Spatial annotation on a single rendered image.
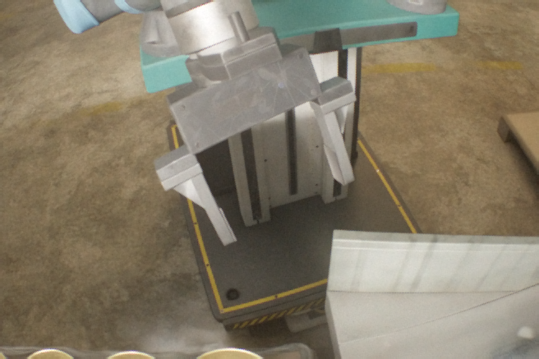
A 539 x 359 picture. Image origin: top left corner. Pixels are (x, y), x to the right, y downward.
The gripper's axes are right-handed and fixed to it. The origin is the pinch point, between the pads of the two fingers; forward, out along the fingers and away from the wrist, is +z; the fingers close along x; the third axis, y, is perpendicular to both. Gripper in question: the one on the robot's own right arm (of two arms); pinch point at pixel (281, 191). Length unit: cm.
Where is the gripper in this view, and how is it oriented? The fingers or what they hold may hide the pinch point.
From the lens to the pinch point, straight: 44.6
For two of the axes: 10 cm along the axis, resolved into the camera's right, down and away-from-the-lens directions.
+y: -3.2, -3.4, 8.8
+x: -8.9, 4.3, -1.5
